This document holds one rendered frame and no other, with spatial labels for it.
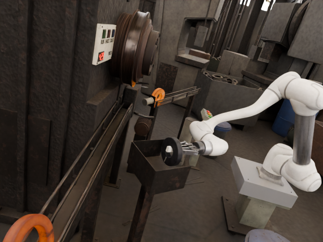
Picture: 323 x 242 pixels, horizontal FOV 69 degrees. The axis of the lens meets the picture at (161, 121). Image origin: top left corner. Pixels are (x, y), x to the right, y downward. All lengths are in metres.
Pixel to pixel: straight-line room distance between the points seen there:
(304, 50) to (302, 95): 3.44
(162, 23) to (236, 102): 1.81
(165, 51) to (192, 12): 0.77
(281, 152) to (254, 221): 0.60
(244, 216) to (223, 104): 2.10
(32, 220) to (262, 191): 1.46
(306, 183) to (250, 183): 0.34
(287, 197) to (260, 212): 0.27
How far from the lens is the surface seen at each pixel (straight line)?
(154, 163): 1.31
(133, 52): 1.34
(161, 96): 2.15
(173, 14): 4.26
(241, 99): 3.89
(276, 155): 1.88
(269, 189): 1.85
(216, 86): 3.63
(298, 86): 1.46
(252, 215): 2.09
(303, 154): 1.69
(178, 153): 1.19
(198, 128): 1.50
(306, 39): 4.81
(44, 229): 0.87
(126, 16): 1.50
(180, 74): 4.23
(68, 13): 1.14
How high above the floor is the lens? 1.31
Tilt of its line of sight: 22 degrees down
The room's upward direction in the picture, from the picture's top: 15 degrees clockwise
